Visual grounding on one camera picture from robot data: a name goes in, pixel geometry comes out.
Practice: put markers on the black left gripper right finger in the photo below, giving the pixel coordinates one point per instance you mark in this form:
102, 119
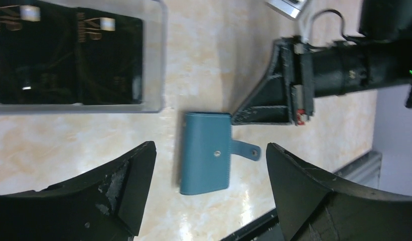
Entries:
314, 204

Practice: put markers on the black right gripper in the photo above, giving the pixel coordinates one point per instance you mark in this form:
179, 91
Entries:
332, 71

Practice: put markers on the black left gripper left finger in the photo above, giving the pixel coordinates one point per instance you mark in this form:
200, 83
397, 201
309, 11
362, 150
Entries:
105, 203

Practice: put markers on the blue leather card holder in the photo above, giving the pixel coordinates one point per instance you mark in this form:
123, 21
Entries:
207, 146

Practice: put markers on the clear acrylic card box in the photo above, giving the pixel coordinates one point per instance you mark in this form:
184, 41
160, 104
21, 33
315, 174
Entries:
154, 16

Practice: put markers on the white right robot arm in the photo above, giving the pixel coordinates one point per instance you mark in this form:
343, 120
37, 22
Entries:
379, 21

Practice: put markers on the black credit cards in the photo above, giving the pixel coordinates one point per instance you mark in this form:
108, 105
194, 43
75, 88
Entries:
53, 54

